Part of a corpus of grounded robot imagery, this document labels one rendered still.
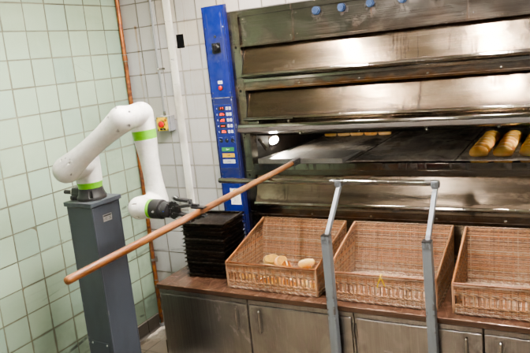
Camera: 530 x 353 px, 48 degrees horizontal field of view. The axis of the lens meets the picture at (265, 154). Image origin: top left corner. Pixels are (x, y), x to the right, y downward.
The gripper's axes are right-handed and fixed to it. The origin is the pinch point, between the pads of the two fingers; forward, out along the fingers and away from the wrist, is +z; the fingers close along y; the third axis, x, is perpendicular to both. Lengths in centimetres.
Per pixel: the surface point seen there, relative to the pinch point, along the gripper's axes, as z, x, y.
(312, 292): 26, -52, 57
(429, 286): 89, -42, 42
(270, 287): 2, -52, 57
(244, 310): -13, -46, 69
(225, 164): -49, -97, -1
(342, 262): 35, -73, 48
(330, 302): 41, -41, 56
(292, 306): 16, -47, 63
